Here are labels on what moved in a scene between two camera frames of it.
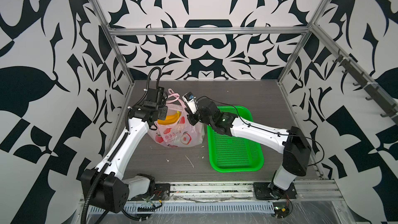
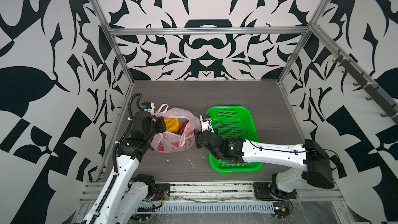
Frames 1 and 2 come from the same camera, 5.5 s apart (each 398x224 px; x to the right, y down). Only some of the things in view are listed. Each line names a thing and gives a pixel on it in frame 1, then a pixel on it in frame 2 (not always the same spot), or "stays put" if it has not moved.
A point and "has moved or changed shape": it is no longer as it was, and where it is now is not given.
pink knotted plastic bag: x=175 y=130 has moved or changed shape
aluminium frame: x=313 y=27 stays put
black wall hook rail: x=371 y=89 stays put
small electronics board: x=281 y=209 stays put
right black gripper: x=193 y=120 to x=197 y=136
